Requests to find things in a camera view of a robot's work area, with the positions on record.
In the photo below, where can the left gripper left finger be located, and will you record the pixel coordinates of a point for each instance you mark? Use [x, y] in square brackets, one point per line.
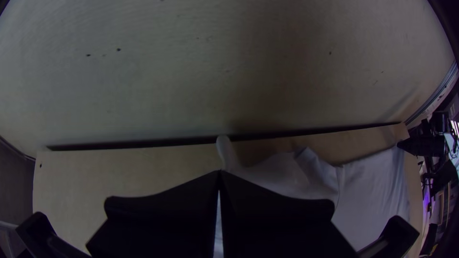
[161, 225]

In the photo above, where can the grey t-shirt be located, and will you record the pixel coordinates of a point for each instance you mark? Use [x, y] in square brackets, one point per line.
[369, 186]

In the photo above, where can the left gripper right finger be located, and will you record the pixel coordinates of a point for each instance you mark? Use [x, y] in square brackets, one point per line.
[279, 229]

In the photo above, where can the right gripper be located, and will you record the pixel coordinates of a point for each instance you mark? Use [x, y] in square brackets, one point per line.
[421, 146]

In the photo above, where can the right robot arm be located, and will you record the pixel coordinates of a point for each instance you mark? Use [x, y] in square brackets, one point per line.
[443, 172]

